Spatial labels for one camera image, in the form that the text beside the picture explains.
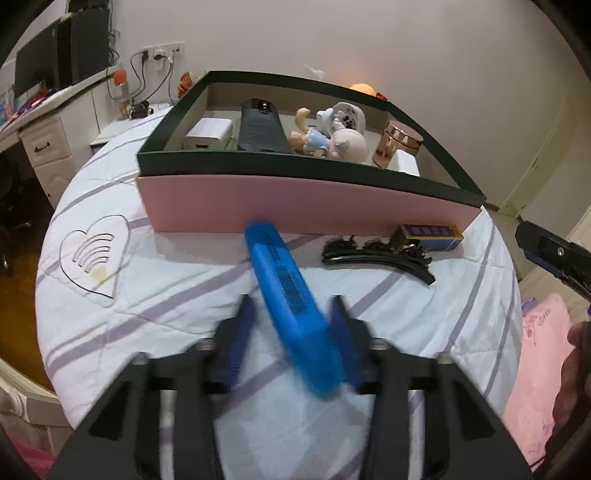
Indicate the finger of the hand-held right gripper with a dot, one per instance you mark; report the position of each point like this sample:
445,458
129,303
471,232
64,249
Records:
554,254

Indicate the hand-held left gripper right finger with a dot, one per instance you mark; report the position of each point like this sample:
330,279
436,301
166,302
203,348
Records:
358,357

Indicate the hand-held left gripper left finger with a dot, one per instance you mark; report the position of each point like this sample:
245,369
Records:
235,341

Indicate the blue plastic tool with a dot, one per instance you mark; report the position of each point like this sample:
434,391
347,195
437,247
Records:
286,286

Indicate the dark green pink cardboard box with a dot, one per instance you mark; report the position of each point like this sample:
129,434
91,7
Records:
277,203

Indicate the white rounded block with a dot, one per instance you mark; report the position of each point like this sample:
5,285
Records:
405,162

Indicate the pink round tin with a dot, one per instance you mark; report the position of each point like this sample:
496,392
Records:
397,141

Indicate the white power adapter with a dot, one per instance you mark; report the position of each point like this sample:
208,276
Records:
207,134

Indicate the black remote control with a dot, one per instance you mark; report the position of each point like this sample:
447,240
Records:
261,127

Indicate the small doll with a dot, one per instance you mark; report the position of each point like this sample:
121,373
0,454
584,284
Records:
318,141

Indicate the person's right hand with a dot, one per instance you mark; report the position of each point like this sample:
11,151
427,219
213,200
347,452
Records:
575,383

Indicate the black hair clip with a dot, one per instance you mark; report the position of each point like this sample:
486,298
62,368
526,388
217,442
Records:
369,261

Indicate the pink printed blanket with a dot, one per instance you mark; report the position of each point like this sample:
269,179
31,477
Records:
540,369

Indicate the black hair clips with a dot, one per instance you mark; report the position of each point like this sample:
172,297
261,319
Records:
413,254

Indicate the small blue gold box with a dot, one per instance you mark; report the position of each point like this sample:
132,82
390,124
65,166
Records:
431,234

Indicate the small black device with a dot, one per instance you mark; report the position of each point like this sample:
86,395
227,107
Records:
141,110

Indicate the orange snack bag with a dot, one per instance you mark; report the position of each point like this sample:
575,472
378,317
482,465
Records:
184,84

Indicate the bottle with orange cap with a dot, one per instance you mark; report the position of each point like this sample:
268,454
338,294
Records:
121,94

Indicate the white desk with drawers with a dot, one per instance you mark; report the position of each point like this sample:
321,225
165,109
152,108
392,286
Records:
46,138

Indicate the black computer tower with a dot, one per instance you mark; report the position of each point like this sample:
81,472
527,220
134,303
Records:
83,46

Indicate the black monitor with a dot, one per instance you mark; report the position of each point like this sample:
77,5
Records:
34,64

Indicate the white bed frame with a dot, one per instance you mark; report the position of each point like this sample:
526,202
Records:
32,397

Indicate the white wall outlet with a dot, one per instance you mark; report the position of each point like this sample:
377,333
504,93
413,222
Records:
161,53

